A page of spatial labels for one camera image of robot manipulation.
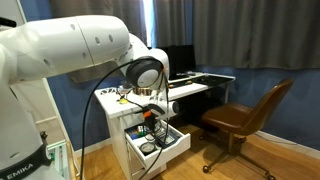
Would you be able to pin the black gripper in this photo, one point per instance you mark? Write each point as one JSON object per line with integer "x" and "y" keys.
{"x": 151, "y": 122}

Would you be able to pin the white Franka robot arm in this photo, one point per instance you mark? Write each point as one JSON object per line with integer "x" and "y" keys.
{"x": 50, "y": 50}

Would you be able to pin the white drawer with clutter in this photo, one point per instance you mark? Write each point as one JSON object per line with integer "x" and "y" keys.
{"x": 173, "y": 146}

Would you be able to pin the three by three puzzle cube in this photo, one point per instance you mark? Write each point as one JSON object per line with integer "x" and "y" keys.
{"x": 141, "y": 130}

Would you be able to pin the calculator in blue case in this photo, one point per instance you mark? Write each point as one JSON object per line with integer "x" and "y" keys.
{"x": 166, "y": 138}

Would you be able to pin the blue ball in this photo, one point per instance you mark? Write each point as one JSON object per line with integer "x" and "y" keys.
{"x": 134, "y": 136}

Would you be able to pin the copper coloured cup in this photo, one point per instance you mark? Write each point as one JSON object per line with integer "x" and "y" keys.
{"x": 140, "y": 91}

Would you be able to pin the white desk with drawers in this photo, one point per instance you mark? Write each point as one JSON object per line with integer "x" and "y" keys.
{"x": 113, "y": 106}

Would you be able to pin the black keyboard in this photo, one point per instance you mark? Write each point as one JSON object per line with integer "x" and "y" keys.
{"x": 180, "y": 84}

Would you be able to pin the black computer monitor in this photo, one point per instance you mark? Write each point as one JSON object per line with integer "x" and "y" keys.
{"x": 180, "y": 60}

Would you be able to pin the grey curtain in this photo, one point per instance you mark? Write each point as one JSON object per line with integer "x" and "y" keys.
{"x": 96, "y": 75}
{"x": 250, "y": 33}

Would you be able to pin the brown office chair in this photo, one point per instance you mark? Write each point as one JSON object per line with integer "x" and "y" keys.
{"x": 233, "y": 116}

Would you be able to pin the white green control box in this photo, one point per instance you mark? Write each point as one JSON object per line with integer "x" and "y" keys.
{"x": 60, "y": 160}

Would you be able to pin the white ladder shelf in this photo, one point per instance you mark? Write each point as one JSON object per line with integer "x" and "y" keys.
{"x": 55, "y": 110}

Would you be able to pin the grey duct tape roll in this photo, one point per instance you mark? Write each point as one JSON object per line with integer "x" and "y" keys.
{"x": 141, "y": 149}

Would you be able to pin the black bracket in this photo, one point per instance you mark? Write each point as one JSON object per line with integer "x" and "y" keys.
{"x": 8, "y": 22}

